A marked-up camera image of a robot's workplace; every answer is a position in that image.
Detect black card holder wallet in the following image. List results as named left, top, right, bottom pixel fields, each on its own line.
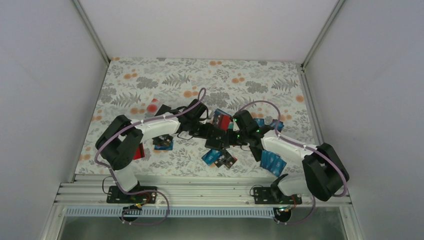
left=204, top=129, right=230, bottom=151

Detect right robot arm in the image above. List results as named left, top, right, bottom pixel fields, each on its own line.
left=227, top=110, right=350, bottom=204

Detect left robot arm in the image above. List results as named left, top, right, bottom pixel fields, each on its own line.
left=94, top=99, right=226, bottom=203

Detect black card right side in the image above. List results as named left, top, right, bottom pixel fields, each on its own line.
left=249, top=146, right=263, bottom=162

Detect red card black stripe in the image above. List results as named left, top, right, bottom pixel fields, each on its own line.
left=216, top=114, right=231, bottom=131

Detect black card upper left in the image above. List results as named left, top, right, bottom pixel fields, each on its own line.
left=154, top=104, right=172, bottom=117

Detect black card pair front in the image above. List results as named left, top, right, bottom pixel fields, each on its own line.
left=214, top=149, right=238, bottom=169

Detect black VIP card stack left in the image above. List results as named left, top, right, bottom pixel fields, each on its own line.
left=152, top=134, right=174, bottom=151

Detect blue card fan right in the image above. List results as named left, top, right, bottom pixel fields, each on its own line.
left=259, top=150, right=287, bottom=177

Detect translucent red dot card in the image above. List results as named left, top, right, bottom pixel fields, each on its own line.
left=146, top=98, right=162, bottom=115

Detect blue card lower centre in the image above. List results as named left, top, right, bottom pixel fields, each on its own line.
left=201, top=149, right=222, bottom=166

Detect red card left side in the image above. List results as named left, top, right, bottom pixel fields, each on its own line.
left=133, top=143, right=145, bottom=161

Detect floral patterned table mat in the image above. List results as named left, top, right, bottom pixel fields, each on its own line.
left=75, top=57, right=317, bottom=178

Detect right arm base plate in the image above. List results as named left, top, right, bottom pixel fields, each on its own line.
left=251, top=186, right=303, bottom=205

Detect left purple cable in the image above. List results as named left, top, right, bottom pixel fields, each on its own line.
left=94, top=87, right=207, bottom=226

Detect purple cable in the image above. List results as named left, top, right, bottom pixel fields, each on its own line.
left=94, top=87, right=207, bottom=226
left=238, top=100, right=349, bottom=226

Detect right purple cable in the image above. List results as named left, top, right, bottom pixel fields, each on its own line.
left=238, top=100, right=349, bottom=226

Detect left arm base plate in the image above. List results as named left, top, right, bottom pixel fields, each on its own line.
left=106, top=186, right=157, bottom=205

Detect aluminium rail frame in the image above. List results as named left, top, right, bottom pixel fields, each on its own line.
left=41, top=174, right=363, bottom=240

